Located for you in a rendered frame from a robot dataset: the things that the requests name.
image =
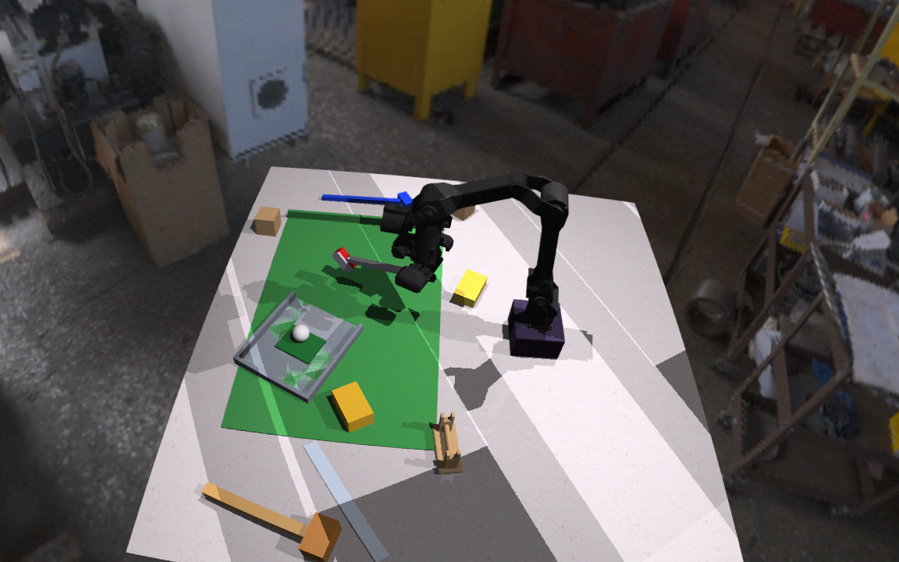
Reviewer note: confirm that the green putting mat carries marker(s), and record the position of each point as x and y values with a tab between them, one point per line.
395	359

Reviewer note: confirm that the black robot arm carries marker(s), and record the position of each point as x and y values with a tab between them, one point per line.
431	210

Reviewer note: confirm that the white ball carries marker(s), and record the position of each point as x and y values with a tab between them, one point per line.
301	332

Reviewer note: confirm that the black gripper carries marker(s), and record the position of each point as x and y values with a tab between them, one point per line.
415	276

